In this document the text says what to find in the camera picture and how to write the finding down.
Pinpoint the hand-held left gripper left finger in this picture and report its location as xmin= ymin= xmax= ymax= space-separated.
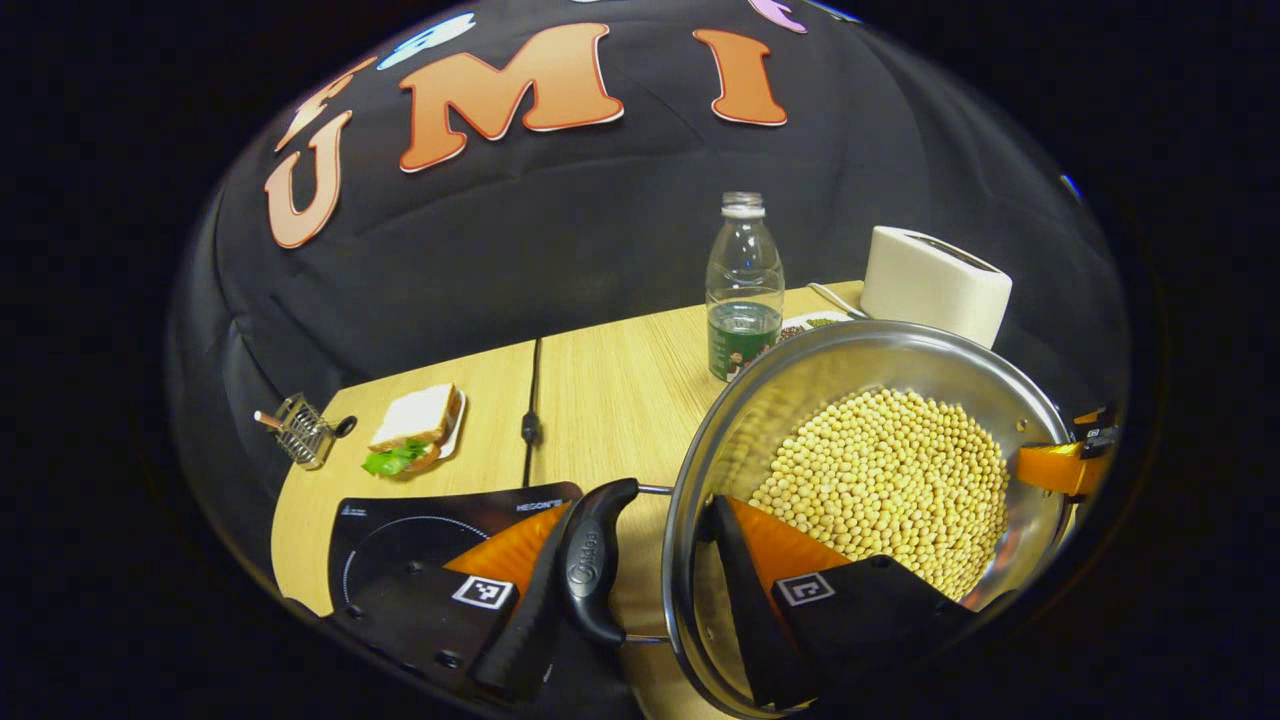
xmin=325 ymin=500 xmax=579 ymax=706

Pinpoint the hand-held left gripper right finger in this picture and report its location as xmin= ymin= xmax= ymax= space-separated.
xmin=700 ymin=495 xmax=978 ymax=711

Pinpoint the black induction cooktop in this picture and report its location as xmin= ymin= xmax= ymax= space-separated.
xmin=328 ymin=482 xmax=584 ymax=617

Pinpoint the steel pot with black handle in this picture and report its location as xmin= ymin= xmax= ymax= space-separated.
xmin=558 ymin=320 xmax=1079 ymax=720

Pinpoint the pile of soybeans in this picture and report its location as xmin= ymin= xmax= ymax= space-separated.
xmin=750 ymin=387 xmax=1011 ymax=602

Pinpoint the small white plate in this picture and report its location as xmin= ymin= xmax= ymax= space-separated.
xmin=430 ymin=389 xmax=469 ymax=463

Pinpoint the white toaster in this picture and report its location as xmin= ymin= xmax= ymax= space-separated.
xmin=860 ymin=226 xmax=1014 ymax=350

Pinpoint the sandwich with lettuce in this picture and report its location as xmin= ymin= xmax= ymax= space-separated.
xmin=361 ymin=383 xmax=463 ymax=479

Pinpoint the white divided seasoning dish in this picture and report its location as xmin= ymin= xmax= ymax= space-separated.
xmin=774 ymin=310 xmax=857 ymax=347

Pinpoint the clear plastic bottle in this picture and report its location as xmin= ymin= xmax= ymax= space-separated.
xmin=706 ymin=192 xmax=787 ymax=384

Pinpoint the black power cable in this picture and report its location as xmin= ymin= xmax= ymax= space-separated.
xmin=519 ymin=338 xmax=545 ymax=490

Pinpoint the thin white cable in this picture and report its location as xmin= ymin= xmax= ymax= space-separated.
xmin=807 ymin=282 xmax=872 ymax=322

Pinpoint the small wire basket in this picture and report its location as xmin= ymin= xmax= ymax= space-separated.
xmin=254 ymin=393 xmax=359 ymax=472

